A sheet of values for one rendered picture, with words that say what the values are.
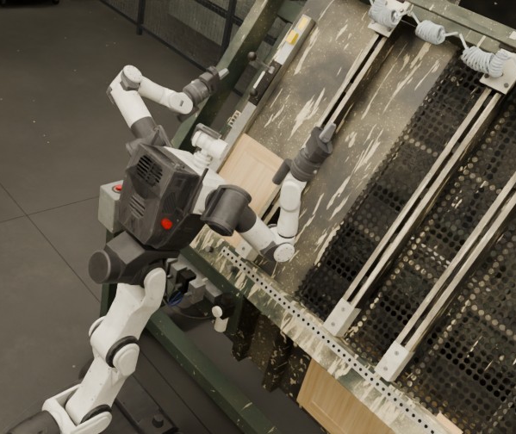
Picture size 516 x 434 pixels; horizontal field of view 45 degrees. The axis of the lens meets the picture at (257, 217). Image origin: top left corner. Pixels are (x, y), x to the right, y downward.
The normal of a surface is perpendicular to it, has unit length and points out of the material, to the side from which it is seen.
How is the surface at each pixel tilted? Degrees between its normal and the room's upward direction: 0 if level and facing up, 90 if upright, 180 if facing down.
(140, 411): 0
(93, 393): 64
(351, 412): 90
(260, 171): 60
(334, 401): 90
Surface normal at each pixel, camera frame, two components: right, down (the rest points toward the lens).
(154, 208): -0.68, 0.15
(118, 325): -0.56, -0.11
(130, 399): 0.20, -0.80
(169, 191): 0.67, 0.53
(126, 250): -0.08, -0.65
